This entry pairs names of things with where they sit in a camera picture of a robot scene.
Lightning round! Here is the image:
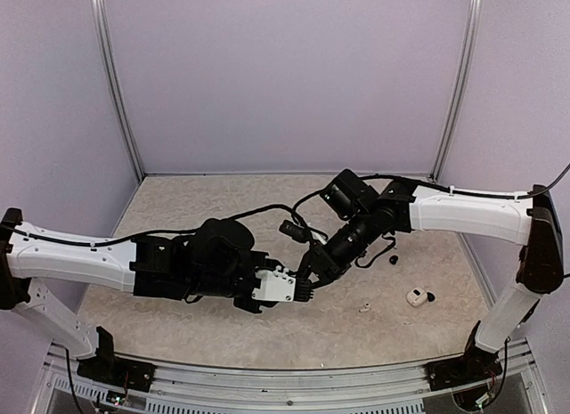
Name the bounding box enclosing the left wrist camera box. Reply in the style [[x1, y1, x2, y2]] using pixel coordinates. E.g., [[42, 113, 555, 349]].
[[293, 279, 314, 303]]

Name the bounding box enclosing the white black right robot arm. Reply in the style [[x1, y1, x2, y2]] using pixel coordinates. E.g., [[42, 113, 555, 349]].
[[303, 169, 564, 382]]

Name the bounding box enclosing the white stem earbud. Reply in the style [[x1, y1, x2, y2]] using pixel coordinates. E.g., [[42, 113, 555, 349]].
[[359, 303, 371, 313]]

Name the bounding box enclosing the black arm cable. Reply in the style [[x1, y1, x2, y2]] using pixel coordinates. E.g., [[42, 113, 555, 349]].
[[8, 202, 304, 250], [291, 162, 570, 219]]

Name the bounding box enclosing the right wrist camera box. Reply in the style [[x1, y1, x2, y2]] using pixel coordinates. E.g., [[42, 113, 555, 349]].
[[279, 220, 313, 243]]

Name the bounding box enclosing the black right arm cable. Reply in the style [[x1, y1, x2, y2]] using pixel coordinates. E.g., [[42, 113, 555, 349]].
[[291, 162, 570, 219]]

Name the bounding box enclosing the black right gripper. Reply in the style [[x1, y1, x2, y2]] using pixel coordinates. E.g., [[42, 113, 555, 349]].
[[297, 209, 378, 292]]

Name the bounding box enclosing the right aluminium frame post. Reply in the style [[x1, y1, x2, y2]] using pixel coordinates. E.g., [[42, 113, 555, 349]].
[[430, 0, 483, 182]]

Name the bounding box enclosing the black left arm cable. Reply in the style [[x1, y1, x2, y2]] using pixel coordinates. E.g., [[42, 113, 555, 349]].
[[8, 202, 304, 250]]

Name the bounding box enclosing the white earbud charging case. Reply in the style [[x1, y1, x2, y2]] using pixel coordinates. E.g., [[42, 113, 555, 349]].
[[405, 288, 428, 307]]

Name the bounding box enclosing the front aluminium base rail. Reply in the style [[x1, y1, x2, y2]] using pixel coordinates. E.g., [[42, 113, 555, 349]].
[[39, 342, 544, 414]]

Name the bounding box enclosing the left aluminium frame post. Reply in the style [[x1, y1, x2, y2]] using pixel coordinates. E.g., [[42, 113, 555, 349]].
[[90, 0, 146, 185]]

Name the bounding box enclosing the aluminium frame post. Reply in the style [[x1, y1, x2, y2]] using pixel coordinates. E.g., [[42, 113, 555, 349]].
[[430, 0, 483, 182], [90, 0, 146, 185]]

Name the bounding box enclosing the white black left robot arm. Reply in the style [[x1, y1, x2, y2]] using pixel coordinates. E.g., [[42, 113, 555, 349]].
[[1, 208, 312, 383]]

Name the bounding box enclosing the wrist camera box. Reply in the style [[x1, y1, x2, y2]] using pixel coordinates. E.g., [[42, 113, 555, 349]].
[[293, 279, 314, 303], [279, 220, 313, 243]]

